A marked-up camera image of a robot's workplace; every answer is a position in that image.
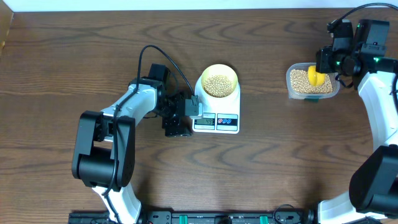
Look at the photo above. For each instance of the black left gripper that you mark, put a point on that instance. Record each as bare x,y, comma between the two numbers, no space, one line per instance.
169,125

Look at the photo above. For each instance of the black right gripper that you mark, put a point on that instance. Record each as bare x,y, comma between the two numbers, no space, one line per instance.
322,56

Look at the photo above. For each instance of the yellow plastic scoop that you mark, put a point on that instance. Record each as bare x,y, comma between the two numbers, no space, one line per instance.
315,78

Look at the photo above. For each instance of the yellow plastic bowl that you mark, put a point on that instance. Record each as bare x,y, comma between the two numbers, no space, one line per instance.
219,69

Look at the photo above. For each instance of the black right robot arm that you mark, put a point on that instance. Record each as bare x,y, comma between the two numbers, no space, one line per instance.
359,52

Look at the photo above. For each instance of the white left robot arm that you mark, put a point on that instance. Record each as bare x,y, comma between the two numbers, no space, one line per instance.
104,154

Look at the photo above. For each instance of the white digital kitchen scale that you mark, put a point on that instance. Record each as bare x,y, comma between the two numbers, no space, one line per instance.
219,115

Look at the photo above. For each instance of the soybeans in yellow bowl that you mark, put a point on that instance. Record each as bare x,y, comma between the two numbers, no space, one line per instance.
218,86

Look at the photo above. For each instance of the clear plastic container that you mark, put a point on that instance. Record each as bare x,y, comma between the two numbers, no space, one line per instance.
301,96

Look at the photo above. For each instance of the soybeans pile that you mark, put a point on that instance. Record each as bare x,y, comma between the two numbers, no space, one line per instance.
300,83

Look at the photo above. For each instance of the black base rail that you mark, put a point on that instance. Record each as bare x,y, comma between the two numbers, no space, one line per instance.
165,217

